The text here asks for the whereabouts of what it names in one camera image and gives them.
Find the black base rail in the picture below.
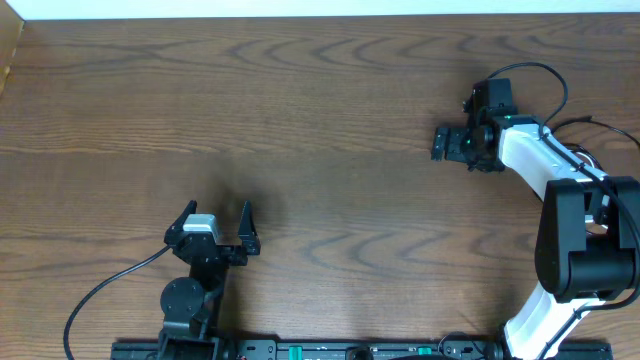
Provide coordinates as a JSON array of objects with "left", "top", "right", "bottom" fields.
[{"left": 110, "top": 337, "right": 612, "bottom": 360}]

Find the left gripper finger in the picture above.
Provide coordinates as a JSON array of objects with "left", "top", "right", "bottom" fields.
[
  {"left": 237, "top": 201, "right": 261, "bottom": 256},
  {"left": 167, "top": 200, "right": 197, "bottom": 235}
]

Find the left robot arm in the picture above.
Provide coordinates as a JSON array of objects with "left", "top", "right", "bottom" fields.
[{"left": 156, "top": 200, "right": 261, "bottom": 360}]

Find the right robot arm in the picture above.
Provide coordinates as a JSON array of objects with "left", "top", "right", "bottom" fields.
[{"left": 431, "top": 78, "right": 639, "bottom": 359}]

